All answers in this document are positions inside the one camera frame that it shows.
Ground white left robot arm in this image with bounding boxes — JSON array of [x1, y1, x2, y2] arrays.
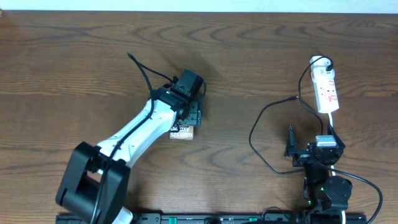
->
[[55, 70, 205, 223]]

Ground black usb charging cable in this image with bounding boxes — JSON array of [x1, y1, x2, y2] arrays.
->
[[248, 55, 335, 175]]

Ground white power strip cord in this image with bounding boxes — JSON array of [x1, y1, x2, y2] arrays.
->
[[327, 112, 346, 224]]

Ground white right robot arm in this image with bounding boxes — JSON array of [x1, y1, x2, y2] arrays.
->
[[284, 126, 353, 223]]

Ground white usb wall charger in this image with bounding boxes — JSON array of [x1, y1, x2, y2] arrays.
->
[[310, 55, 335, 79]]

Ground white power strip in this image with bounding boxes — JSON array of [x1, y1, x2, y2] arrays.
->
[[311, 66, 339, 114]]

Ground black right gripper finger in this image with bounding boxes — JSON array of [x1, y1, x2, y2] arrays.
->
[[328, 124, 346, 148], [288, 126, 295, 149]]

